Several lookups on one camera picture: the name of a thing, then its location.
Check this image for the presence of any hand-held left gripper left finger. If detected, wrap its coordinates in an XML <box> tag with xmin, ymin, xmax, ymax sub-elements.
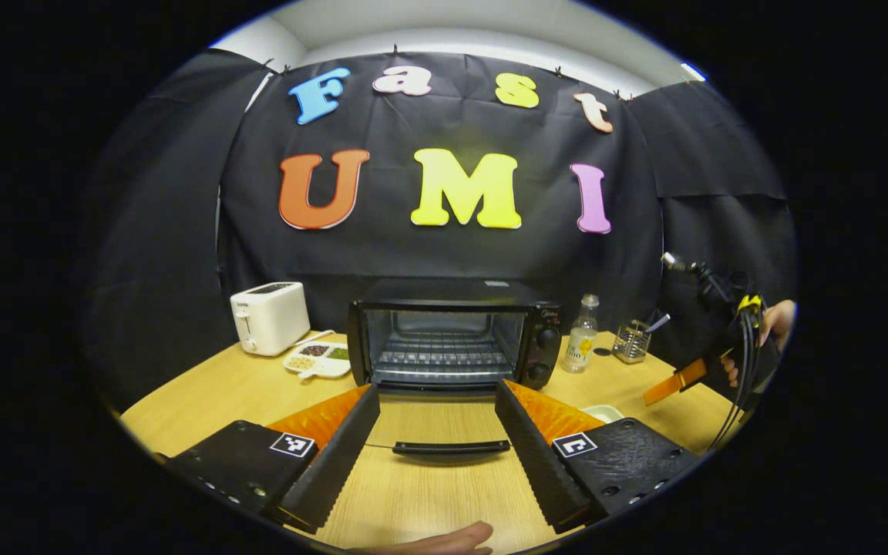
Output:
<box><xmin>165</xmin><ymin>382</ymin><xmax>382</xmax><ymax>537</ymax></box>

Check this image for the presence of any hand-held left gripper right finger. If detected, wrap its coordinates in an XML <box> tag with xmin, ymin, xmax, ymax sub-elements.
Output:
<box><xmin>494</xmin><ymin>378</ymin><xmax>705</xmax><ymax>536</ymax></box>

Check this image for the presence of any white square plate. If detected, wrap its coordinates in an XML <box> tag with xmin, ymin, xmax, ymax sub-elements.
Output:
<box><xmin>578</xmin><ymin>403</ymin><xmax>625</xmax><ymax>425</ymax></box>

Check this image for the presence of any black electric oven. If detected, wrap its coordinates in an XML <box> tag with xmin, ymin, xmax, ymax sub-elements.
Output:
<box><xmin>346</xmin><ymin>277</ymin><xmax>566</xmax><ymax>457</ymax></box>

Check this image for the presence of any clear drink bottle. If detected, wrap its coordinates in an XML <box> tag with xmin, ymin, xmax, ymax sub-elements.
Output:
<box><xmin>563</xmin><ymin>293</ymin><xmax>601</xmax><ymax>375</ymax></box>

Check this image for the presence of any white divided snack dish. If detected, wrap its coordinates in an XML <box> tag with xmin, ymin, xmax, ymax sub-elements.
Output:
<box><xmin>283</xmin><ymin>341</ymin><xmax>353</xmax><ymax>382</ymax></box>

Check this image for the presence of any white toaster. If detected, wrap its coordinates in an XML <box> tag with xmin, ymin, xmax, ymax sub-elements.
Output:
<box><xmin>229</xmin><ymin>281</ymin><xmax>312</xmax><ymax>358</ymax></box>

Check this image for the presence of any wire mesh utensil holder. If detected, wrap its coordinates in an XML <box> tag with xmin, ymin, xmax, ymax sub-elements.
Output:
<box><xmin>611</xmin><ymin>319</ymin><xmax>654</xmax><ymax>365</ymax></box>

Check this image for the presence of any black cable bundle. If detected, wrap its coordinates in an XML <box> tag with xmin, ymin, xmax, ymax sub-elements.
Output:
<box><xmin>708</xmin><ymin>293</ymin><xmax>767</xmax><ymax>452</ymax></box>

